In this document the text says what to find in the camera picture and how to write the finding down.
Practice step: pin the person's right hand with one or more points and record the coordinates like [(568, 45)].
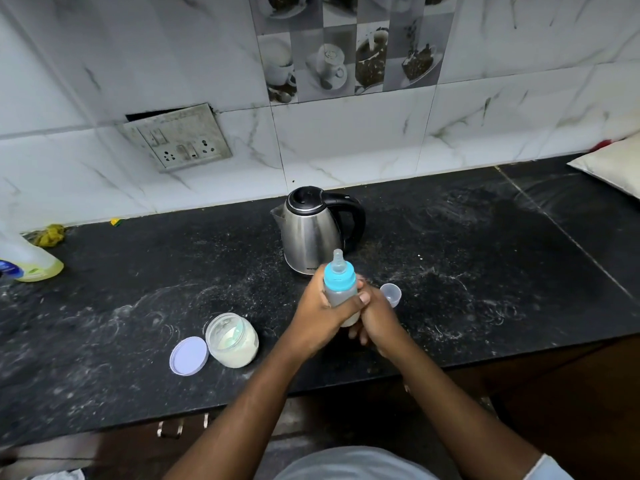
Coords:
[(382, 319)]

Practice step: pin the person's left hand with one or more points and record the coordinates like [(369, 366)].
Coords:
[(315, 317)]

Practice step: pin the person's right fingers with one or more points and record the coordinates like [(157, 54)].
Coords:
[(359, 332)]

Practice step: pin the person's left thumb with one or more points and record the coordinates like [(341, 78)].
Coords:
[(352, 303)]

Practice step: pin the baby bottle with blue collar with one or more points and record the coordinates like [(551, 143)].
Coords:
[(341, 289)]

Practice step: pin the person's right forearm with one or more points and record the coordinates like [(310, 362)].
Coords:
[(460, 419)]

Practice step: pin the person's left forearm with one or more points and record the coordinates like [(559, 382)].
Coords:
[(235, 419)]

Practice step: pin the clear bottle cap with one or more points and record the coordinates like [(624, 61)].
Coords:
[(391, 293)]

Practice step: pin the stainless steel electric kettle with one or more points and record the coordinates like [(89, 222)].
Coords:
[(312, 229)]

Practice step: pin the clear jar of white powder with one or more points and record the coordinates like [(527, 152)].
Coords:
[(232, 340)]

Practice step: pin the person's white shirt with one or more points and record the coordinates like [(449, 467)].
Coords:
[(380, 464)]

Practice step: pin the lilac jar lid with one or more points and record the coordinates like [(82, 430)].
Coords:
[(188, 356)]

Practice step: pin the decorative cup print tile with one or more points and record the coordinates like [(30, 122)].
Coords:
[(350, 42)]

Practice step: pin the white pillow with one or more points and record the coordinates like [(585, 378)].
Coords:
[(612, 164)]

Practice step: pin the red cloth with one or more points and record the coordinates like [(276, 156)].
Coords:
[(601, 144)]

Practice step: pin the yellow crumpled cloth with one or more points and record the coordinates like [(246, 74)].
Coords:
[(49, 235)]

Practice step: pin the white plastic jug yellow liquid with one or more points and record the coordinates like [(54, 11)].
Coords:
[(25, 257)]

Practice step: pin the wall switch and socket plate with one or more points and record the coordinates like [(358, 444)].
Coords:
[(180, 138)]

